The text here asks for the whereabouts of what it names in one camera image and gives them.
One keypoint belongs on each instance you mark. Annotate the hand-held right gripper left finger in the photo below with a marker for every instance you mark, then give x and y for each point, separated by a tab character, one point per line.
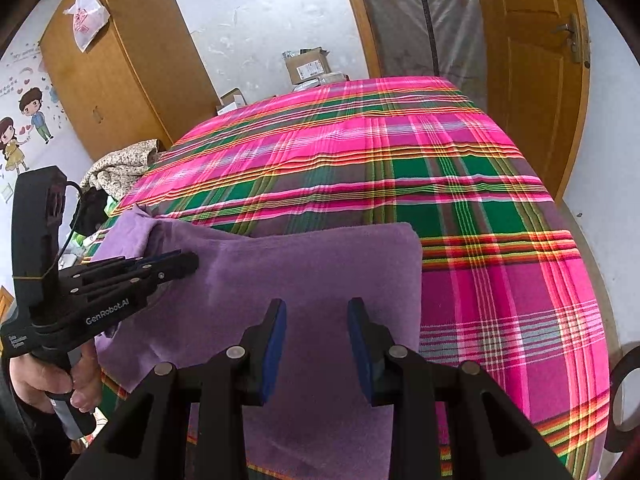
275	340

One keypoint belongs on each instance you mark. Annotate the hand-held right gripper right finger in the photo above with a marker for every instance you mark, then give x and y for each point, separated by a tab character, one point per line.
356	340

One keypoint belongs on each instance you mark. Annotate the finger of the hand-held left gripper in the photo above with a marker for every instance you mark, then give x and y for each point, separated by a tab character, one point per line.
165	270
150	259

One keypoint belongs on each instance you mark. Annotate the purple fleece garment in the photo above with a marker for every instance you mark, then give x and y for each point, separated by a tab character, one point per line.
300	270

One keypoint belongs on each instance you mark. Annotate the person's left forearm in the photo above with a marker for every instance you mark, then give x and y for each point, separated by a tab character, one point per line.
25	435

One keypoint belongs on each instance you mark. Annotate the person's left hand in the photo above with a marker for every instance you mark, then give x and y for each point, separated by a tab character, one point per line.
45	375

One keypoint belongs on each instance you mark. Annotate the black garment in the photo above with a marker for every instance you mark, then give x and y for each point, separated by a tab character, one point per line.
90	210

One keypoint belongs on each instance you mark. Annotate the floral quilted jacket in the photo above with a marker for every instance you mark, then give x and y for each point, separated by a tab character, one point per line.
125	165

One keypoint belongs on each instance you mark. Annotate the white box with dark label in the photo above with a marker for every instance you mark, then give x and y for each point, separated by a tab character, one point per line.
231	102

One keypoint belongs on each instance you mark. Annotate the wooden wardrobe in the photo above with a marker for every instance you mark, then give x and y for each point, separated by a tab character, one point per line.
125	70

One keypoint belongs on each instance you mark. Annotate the pink green plaid bed sheet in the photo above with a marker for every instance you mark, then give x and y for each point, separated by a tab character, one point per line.
425	160

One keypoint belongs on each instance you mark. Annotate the pink white plastic bag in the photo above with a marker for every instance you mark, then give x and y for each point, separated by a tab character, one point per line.
87	17

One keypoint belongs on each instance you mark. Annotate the brown cardboard parcel box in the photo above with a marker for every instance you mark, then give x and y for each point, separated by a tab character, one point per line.
307	66

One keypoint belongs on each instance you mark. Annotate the dark round tape roll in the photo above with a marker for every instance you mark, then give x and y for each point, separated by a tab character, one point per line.
614	395

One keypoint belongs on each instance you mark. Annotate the wooden door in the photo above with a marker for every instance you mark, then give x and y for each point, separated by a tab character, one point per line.
530	70

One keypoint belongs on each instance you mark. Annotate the white wall socket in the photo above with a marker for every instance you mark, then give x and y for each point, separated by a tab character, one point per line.
6	192

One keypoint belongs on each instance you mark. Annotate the cartoon couple wall sticker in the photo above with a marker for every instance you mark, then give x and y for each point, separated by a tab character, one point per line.
25	115

